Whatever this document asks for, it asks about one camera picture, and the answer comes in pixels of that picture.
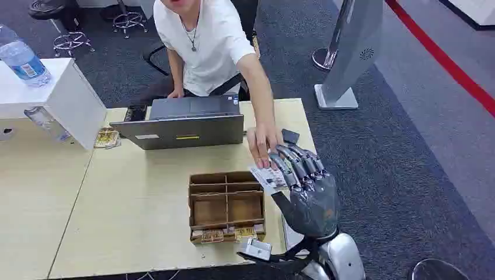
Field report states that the blue label water bottle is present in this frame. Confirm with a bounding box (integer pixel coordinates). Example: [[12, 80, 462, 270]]
[[0, 23, 53, 88]]

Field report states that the small black square object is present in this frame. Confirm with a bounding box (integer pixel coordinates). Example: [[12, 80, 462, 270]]
[[281, 128, 301, 146]]

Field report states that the round dark stool seat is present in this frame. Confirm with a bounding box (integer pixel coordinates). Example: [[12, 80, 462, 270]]
[[411, 258, 471, 280]]

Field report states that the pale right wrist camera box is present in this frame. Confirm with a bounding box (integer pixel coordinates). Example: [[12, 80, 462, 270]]
[[239, 237, 273, 262]]

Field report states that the chrome stool base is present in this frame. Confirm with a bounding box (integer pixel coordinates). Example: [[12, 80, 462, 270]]
[[53, 31, 96, 58], [111, 0, 149, 40]]

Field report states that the yellow printed card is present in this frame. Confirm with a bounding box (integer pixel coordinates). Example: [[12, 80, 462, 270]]
[[233, 226, 259, 242]]

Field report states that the white cabinet box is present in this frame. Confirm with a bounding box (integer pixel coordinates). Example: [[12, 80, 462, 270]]
[[0, 57, 108, 151]]

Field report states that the silver kiosk stand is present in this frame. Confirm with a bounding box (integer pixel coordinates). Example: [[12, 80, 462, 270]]
[[313, 0, 385, 111]]

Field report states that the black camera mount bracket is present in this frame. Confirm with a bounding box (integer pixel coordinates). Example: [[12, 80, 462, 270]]
[[236, 236, 322, 276]]

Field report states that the person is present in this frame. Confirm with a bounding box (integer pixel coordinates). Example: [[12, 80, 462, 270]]
[[152, 0, 285, 171]]

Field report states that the black phone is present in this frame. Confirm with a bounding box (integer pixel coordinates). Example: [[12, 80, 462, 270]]
[[123, 104, 148, 123]]

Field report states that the wooden card box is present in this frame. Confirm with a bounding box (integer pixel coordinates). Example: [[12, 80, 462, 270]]
[[187, 170, 267, 246]]

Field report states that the grey laptop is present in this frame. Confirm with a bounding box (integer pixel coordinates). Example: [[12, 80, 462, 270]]
[[110, 94, 246, 151]]

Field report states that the chrome stanchion base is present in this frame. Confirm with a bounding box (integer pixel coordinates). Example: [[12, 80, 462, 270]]
[[311, 47, 340, 73]]

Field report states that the clear empty plastic bottle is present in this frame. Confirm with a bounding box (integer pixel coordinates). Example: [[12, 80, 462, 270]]
[[23, 106, 72, 144]]

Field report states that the white printed card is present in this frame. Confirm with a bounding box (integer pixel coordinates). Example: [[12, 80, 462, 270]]
[[248, 163, 290, 197]]

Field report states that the brown printed card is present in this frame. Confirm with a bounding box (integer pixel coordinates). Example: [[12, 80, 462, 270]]
[[191, 229, 225, 244]]

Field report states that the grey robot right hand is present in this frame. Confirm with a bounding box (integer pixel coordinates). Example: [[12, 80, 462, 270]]
[[268, 143, 341, 239]]

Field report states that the person's left hand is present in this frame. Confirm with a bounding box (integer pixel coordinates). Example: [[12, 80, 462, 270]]
[[246, 122, 285, 170]]

